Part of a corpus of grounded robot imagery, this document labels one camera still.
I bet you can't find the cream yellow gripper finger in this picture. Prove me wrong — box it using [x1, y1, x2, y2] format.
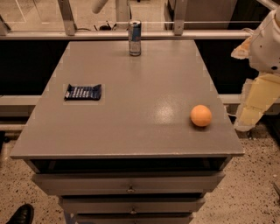
[231, 37, 252, 60]

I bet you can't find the dark blue snack bar wrapper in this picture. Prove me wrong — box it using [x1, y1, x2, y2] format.
[64, 84, 102, 101]

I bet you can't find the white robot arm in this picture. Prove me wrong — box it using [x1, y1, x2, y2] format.
[231, 7, 280, 65]

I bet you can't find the orange fruit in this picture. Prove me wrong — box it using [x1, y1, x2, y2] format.
[190, 105, 212, 127]

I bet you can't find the silver blue drink can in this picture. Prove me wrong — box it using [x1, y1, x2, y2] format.
[129, 20, 142, 56]

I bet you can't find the grey drawer cabinet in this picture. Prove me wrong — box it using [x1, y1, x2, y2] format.
[11, 40, 243, 224]

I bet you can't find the grey metal railing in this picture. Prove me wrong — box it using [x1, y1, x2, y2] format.
[0, 0, 253, 40]

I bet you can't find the black leather shoe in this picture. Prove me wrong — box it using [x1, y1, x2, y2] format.
[6, 204, 34, 224]

